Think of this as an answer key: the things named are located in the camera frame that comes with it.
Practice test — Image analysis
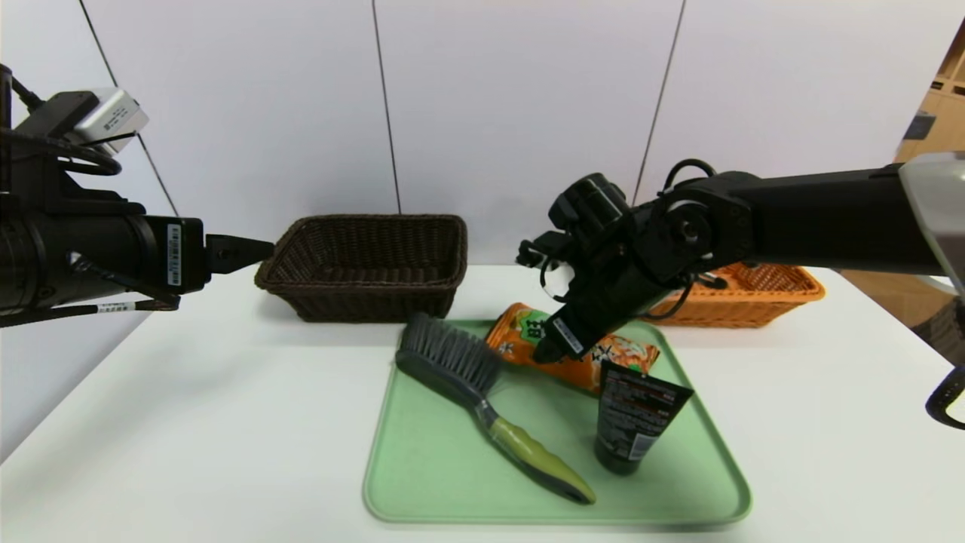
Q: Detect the black squeeze tube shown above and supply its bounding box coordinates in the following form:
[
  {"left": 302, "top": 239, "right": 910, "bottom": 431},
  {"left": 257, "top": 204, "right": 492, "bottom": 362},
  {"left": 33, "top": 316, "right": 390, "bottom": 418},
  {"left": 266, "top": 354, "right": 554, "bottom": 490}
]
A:
[{"left": 593, "top": 360, "right": 694, "bottom": 476}]

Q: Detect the dark woven chair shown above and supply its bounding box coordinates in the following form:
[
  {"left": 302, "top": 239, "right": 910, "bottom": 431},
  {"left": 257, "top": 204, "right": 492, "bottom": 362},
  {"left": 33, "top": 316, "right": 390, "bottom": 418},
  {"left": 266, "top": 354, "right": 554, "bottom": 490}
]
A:
[{"left": 908, "top": 296, "right": 965, "bottom": 370}]

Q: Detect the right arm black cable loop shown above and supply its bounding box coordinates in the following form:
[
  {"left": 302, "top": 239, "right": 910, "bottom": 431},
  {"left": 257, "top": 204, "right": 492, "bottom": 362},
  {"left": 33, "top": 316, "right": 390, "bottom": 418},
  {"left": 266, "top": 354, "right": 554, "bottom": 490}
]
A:
[{"left": 926, "top": 366, "right": 965, "bottom": 431}]

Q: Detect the light green plastic tray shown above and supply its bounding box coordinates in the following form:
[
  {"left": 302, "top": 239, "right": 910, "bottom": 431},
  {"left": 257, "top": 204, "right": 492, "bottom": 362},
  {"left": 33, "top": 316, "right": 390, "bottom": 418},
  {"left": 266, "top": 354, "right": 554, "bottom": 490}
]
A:
[{"left": 363, "top": 318, "right": 752, "bottom": 526}]

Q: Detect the thin labelled left arm cable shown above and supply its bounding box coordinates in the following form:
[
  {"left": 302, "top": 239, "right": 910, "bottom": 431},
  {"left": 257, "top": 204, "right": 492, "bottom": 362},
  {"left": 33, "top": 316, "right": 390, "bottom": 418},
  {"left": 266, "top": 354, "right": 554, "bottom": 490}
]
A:
[{"left": 0, "top": 298, "right": 182, "bottom": 329}]

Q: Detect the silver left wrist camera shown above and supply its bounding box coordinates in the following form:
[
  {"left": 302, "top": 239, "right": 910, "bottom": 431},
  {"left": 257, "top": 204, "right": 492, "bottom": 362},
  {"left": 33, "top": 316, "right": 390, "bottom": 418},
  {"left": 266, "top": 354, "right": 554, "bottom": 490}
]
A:
[{"left": 30, "top": 87, "right": 149, "bottom": 157}]

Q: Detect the wooden cabinet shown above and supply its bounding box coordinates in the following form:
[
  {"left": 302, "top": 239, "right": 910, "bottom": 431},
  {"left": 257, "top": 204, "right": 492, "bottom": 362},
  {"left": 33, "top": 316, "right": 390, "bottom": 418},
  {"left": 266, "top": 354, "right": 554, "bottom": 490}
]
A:
[{"left": 893, "top": 19, "right": 965, "bottom": 163}]

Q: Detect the orange wicker basket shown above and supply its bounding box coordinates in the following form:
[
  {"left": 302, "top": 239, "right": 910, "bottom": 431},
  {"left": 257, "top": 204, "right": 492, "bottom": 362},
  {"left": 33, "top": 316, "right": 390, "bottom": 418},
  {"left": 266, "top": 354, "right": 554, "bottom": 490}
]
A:
[{"left": 641, "top": 260, "right": 826, "bottom": 329}]

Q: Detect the dark brown wicker basket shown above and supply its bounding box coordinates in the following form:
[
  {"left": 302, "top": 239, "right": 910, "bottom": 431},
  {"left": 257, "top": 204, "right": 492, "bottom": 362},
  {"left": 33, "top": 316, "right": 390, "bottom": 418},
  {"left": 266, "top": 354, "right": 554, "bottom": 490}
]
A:
[{"left": 254, "top": 214, "right": 468, "bottom": 324}]

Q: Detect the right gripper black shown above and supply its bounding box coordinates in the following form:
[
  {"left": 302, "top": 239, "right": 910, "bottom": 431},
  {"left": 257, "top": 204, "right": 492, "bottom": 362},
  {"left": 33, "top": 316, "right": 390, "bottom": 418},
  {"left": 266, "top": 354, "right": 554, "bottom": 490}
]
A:
[{"left": 532, "top": 273, "right": 649, "bottom": 364}]

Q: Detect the orange snack bag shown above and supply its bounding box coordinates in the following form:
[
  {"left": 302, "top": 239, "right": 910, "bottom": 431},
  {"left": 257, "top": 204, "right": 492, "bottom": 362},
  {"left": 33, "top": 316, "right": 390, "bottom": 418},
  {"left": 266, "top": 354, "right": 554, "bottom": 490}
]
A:
[{"left": 485, "top": 302, "right": 661, "bottom": 397}]

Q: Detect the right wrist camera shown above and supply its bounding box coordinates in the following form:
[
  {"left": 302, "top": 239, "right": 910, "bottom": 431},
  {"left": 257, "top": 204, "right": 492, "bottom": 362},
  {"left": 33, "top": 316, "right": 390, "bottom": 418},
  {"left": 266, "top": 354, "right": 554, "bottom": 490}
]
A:
[{"left": 516, "top": 232, "right": 574, "bottom": 274}]

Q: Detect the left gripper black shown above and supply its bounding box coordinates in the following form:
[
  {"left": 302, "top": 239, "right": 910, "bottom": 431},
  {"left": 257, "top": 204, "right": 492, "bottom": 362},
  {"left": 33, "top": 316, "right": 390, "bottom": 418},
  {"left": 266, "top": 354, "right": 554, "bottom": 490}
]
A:
[{"left": 46, "top": 202, "right": 275, "bottom": 307}]

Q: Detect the grey brush with green handle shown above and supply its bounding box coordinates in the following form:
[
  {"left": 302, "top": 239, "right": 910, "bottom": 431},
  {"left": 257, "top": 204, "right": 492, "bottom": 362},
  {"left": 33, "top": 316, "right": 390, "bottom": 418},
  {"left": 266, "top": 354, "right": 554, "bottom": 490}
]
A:
[{"left": 395, "top": 312, "right": 596, "bottom": 506}]

